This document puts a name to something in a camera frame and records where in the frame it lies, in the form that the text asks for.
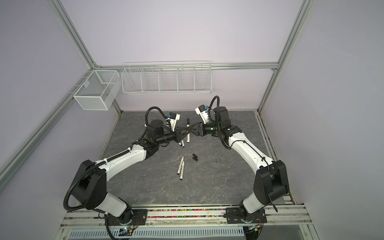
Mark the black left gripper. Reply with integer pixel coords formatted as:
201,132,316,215
156,126,190,145

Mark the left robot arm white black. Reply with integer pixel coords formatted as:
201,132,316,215
63,119,193,224

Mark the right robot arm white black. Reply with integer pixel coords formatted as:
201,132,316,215
193,105,290,217

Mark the small white mesh basket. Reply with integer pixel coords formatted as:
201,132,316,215
74,70,122,111

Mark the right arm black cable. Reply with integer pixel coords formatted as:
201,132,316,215
207,95,271,169

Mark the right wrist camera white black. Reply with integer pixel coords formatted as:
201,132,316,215
195,105,210,124

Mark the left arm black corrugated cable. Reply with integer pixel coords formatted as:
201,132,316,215
62,106,173,211

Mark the long white wire basket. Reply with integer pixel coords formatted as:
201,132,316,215
122,61,213,94

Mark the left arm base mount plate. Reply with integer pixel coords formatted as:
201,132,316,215
107,209,148,226

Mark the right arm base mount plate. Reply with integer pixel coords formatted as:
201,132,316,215
224,207,267,224

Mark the white slotted cable duct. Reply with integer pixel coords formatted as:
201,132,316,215
68,227,246,240

